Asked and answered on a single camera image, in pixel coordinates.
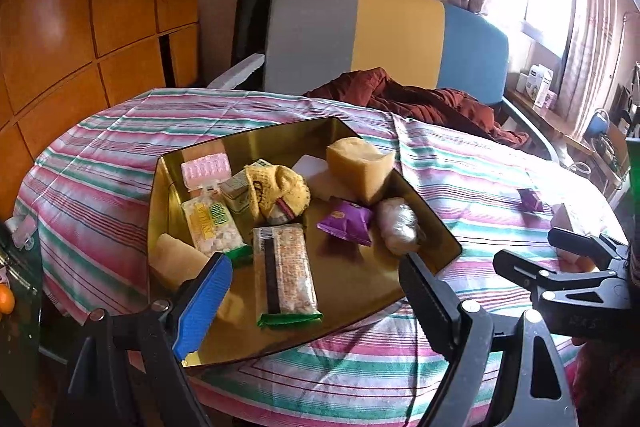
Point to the brown red blanket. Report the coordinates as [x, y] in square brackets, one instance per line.
[425, 104]

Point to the white purple box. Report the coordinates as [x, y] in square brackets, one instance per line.
[541, 86]

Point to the clear plastic bundle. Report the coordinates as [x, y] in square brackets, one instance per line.
[397, 224]

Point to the blue cup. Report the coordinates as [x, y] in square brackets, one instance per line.
[597, 124]

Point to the grey yellow blue chair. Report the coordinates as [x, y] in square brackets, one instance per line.
[310, 37]

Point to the wooden wardrobe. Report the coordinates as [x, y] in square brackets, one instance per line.
[75, 7]

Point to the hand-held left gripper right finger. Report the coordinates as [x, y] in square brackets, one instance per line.
[425, 302]

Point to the wooden window desk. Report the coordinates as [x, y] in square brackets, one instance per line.
[560, 132]

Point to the black rolled mat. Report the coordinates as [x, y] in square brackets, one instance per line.
[252, 7]

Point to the small green white box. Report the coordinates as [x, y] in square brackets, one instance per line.
[235, 194]

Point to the pale yellow sponge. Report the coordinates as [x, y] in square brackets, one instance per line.
[175, 257]

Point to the pale pink sponge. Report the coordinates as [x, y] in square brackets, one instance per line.
[565, 217]

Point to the yellow green candy packet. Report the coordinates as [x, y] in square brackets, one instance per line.
[212, 227]

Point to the long green snack bar packet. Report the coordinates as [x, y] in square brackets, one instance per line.
[287, 272]

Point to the orange fruit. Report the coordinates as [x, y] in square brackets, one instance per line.
[5, 301]

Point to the striped tablecloth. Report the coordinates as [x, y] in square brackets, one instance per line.
[100, 167]

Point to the person's right hand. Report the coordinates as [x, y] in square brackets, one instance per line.
[582, 344]

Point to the gold metal tray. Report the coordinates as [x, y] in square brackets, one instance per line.
[360, 277]

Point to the large yellow sponge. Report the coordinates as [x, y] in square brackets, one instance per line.
[360, 167]

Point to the white foam piece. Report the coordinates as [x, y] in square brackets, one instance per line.
[235, 74]

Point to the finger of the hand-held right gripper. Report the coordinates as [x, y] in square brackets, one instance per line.
[585, 243]
[525, 269]

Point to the yellow snack bag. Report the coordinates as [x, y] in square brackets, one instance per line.
[285, 189]

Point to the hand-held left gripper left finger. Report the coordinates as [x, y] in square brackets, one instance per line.
[205, 302]

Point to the pink hair roller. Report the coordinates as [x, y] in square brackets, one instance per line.
[22, 228]
[205, 169]

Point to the purple snack packet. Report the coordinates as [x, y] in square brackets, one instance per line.
[530, 200]
[345, 222]

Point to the glass side table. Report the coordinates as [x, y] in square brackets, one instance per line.
[20, 347]

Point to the white sponge block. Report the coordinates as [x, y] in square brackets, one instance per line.
[312, 169]

